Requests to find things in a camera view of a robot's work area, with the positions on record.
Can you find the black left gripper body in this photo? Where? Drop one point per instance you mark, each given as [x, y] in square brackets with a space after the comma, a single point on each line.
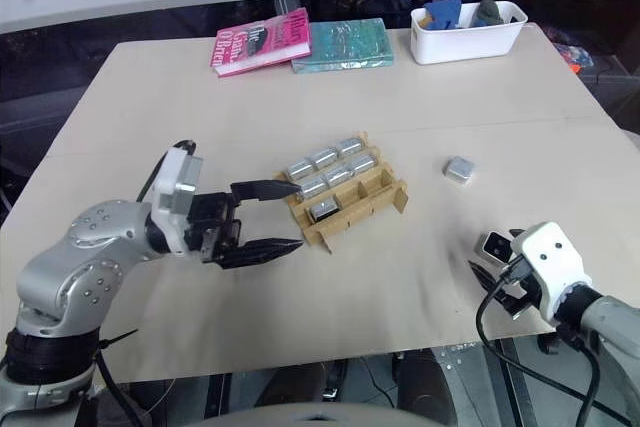
[215, 227]

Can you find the white plastic bin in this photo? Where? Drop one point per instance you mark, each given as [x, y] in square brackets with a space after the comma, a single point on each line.
[465, 39]

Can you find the grey lumpy object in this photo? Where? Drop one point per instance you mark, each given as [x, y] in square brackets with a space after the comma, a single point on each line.
[487, 12]

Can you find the pink book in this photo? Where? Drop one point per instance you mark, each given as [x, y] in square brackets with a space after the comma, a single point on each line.
[260, 42]

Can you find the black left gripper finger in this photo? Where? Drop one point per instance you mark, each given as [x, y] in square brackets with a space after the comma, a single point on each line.
[260, 251]
[265, 190]

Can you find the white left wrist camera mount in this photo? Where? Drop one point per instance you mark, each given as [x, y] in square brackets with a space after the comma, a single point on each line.
[167, 187]

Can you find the blue cloth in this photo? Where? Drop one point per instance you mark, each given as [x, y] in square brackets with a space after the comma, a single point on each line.
[442, 12]

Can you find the colourful clutter pile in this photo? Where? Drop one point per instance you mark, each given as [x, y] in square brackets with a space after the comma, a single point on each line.
[575, 54]

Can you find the wooden slotted tray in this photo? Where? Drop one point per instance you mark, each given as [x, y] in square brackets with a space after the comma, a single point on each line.
[350, 217]

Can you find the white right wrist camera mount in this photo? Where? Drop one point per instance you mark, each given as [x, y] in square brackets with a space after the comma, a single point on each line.
[547, 257]

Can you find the loose silver metal block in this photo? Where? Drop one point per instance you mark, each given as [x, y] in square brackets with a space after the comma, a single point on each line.
[460, 168]

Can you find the dark rounded shape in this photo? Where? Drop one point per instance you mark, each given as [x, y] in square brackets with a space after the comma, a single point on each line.
[422, 382]

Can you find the perforated silver metal bracket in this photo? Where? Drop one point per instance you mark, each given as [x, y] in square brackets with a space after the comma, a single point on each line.
[460, 357]

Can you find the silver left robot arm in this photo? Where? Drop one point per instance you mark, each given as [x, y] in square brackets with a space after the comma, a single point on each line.
[75, 267]

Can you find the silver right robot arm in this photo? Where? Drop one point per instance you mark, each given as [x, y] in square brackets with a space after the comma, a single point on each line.
[615, 337]

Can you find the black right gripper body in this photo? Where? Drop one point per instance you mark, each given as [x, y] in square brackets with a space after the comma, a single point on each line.
[522, 299]

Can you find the teal book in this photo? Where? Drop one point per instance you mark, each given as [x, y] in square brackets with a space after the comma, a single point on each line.
[342, 44]

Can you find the black zip tie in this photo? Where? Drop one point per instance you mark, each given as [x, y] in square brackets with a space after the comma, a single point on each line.
[117, 339]

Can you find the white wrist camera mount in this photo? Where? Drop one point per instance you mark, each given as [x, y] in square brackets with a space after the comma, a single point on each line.
[547, 257]
[167, 187]

